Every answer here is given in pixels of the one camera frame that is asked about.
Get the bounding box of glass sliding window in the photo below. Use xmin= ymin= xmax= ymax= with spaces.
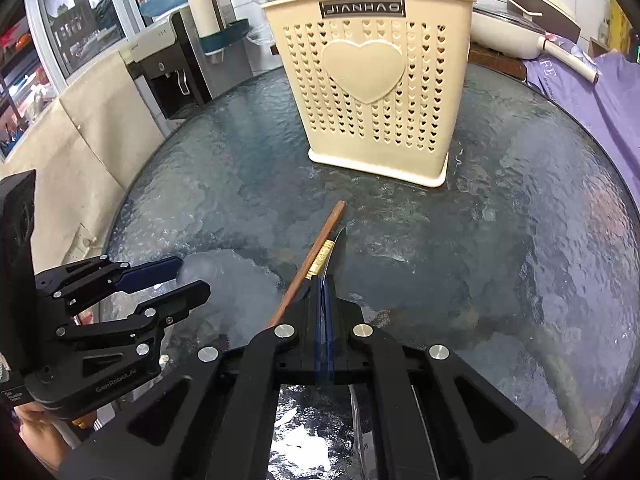
xmin=24 ymin=0 xmax=132 ymax=82

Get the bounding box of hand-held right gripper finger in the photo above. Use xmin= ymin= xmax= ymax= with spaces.
xmin=57 ymin=275 xmax=327 ymax=480
xmin=326 ymin=279 xmax=584 ymax=480

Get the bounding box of person's left hand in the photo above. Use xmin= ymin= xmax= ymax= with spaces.
xmin=13 ymin=402 xmax=97 ymax=467

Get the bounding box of white paper roll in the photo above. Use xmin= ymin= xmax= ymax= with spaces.
xmin=187 ymin=0 xmax=224 ymax=44

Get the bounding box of knife with wooden handle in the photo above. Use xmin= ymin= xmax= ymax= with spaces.
xmin=267 ymin=200 xmax=348 ymax=329

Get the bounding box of yellow roll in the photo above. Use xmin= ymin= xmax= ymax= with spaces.
xmin=607 ymin=0 xmax=634 ymax=54

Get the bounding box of metal knife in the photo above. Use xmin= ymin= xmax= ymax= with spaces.
xmin=309 ymin=226 xmax=349 ymax=282

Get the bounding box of beige cloth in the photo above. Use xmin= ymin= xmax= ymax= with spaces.
xmin=0 ymin=51 xmax=167 ymax=272

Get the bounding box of white brown rice cooker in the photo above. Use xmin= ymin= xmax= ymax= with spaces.
xmin=504 ymin=0 xmax=584 ymax=47

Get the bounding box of wooden counter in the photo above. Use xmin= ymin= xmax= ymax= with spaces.
xmin=467 ymin=41 xmax=529 ymax=82

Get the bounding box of white pan with glass lid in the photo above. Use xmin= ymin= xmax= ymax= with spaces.
xmin=469 ymin=2 xmax=601 ymax=87

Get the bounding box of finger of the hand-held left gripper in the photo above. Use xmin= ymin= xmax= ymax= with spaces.
xmin=35 ymin=255 xmax=185 ymax=312
xmin=56 ymin=280 xmax=212 ymax=357

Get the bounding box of clear plastic bag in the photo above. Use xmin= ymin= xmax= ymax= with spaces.
xmin=247 ymin=0 xmax=274 ymax=47

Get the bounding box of purple floral cloth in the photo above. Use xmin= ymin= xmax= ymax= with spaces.
xmin=524 ymin=44 xmax=640 ymax=242

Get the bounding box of cream plastic utensil holder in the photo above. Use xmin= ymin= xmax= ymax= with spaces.
xmin=262 ymin=0 xmax=477 ymax=190

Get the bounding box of water dispenser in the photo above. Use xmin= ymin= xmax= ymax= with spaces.
xmin=122 ymin=10 xmax=254 ymax=122

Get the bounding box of white rice spoon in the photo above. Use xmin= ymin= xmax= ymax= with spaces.
xmin=494 ymin=0 xmax=544 ymax=17

